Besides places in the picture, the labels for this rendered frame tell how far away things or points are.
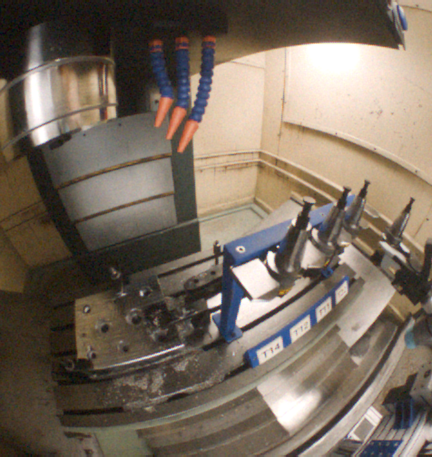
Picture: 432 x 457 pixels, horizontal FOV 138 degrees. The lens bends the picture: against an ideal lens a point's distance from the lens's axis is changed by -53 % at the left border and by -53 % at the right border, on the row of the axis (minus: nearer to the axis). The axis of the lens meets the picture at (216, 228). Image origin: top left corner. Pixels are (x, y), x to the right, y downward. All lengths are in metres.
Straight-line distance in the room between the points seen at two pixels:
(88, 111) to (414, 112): 0.97
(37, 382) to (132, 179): 1.03
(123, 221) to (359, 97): 1.21
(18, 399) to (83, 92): 1.11
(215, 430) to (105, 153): 0.99
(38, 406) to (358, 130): 1.88
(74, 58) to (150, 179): 0.60
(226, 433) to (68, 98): 0.79
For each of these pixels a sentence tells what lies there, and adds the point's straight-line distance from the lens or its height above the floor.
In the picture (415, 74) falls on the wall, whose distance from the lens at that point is 0.99.
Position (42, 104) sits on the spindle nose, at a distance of 0.18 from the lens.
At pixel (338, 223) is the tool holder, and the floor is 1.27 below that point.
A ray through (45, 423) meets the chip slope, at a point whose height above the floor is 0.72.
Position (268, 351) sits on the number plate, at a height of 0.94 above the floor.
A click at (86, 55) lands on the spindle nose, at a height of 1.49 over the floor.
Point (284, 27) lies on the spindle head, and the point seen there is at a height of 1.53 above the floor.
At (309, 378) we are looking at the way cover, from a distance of 0.75.
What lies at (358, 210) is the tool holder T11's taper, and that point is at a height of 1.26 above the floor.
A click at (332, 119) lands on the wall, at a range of 1.04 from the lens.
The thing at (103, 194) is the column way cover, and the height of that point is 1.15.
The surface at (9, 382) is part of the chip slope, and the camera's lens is 1.14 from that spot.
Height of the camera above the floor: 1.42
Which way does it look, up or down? 39 degrees down
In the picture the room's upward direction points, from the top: straight up
